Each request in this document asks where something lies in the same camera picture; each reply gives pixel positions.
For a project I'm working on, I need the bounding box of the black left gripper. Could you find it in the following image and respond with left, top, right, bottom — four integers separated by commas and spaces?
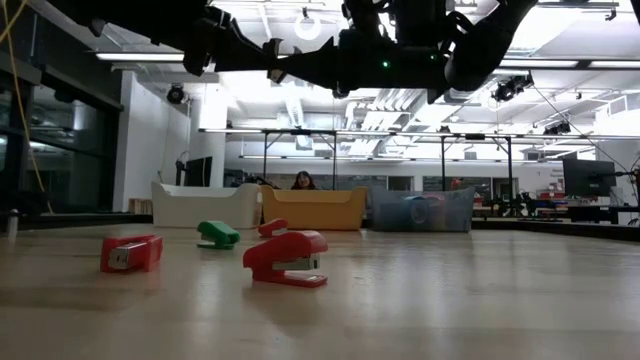
182, 4, 284, 77

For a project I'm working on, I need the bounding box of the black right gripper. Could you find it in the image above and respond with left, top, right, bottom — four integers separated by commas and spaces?
267, 27, 384, 99

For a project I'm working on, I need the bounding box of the red stapler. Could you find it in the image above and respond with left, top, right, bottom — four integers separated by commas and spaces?
242, 229, 330, 290
257, 217, 290, 239
99, 234, 165, 275

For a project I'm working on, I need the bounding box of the blue tape roll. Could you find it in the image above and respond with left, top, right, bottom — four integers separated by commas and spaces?
408, 195, 431, 225

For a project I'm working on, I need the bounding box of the green stapler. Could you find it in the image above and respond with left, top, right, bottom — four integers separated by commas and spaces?
195, 220, 242, 251

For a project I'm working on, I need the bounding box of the black room truss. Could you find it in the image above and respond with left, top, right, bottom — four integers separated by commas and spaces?
199, 127, 640, 192

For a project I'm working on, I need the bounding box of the black ceiling spotlight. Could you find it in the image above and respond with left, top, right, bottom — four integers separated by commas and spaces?
166, 83, 188, 106
492, 72, 536, 104

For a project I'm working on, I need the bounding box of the ceiling light strip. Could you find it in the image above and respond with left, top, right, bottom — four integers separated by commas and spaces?
94, 51, 187, 63

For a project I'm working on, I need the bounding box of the person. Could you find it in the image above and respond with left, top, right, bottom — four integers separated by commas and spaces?
290, 170, 318, 192

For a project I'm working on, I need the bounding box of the black computer monitor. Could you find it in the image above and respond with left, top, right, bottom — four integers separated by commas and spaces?
562, 158, 618, 199
174, 156, 214, 188

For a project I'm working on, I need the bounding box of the orange plastic bin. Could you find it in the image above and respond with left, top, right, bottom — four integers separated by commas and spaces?
260, 184, 369, 232

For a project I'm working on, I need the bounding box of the grey translucent plastic bin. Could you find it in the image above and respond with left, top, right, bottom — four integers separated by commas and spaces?
369, 186, 477, 234

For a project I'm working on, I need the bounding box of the white plastic bin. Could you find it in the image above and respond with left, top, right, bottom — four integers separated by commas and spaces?
151, 180, 263, 230

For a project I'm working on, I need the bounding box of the wooden crate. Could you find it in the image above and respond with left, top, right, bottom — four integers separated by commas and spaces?
128, 198, 154, 216

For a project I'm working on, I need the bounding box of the white ring ceiling lamp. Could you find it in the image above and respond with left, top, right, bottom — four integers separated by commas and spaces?
293, 14, 323, 43

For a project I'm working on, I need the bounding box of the yellow extension cord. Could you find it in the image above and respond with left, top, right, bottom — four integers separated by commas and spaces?
0, 0, 54, 215

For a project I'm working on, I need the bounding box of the black aluminium table frame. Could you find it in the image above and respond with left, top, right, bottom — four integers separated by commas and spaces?
0, 209, 640, 244

